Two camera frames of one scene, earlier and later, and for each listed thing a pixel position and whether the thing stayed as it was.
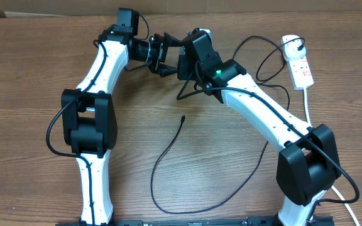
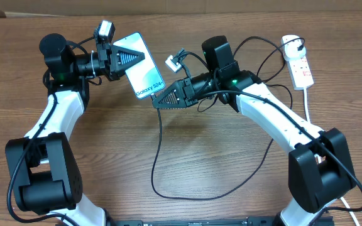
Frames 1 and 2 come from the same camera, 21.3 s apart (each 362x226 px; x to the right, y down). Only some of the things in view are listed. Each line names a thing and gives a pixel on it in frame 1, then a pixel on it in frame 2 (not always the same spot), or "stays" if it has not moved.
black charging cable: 261,156 to 287,89
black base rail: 200,222 stays
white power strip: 300,73 stays
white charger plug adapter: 290,49 stays
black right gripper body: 188,71 to 192,99
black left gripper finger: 167,71 to 123,58
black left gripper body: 157,50 to 104,63
